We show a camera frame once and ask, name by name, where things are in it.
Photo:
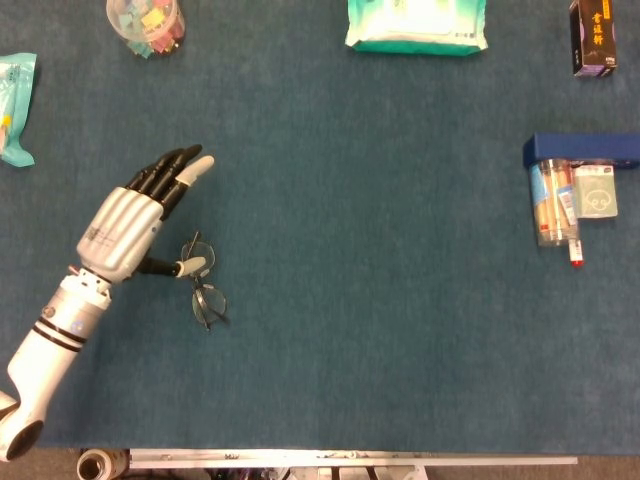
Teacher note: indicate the thin black metal eyeglasses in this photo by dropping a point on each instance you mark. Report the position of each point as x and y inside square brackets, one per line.
[210, 303]

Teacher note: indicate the aluminium rail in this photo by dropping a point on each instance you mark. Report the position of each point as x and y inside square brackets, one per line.
[350, 456]

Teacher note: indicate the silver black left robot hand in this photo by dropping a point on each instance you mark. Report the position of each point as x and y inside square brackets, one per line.
[120, 230]

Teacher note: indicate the teal snack bag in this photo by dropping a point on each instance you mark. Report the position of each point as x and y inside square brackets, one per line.
[15, 110]

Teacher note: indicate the clear plastic jar with tubes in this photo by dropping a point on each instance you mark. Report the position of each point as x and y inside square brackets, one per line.
[550, 210]

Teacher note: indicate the white tube with red cap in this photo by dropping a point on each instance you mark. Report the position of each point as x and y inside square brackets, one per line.
[576, 255]

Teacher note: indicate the pale green card pack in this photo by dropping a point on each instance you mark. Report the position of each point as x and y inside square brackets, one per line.
[596, 195]

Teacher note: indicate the brown tape roll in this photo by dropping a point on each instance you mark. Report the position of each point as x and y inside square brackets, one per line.
[107, 462]

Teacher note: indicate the green white wet wipes pack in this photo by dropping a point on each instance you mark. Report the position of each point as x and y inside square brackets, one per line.
[415, 25]

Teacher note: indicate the clear jar of binder clips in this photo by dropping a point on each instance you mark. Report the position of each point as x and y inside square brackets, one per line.
[145, 25]

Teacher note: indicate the long navy blue box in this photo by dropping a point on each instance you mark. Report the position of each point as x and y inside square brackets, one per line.
[575, 147]

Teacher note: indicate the black purple carton box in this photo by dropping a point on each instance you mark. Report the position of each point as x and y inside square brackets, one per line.
[592, 40]

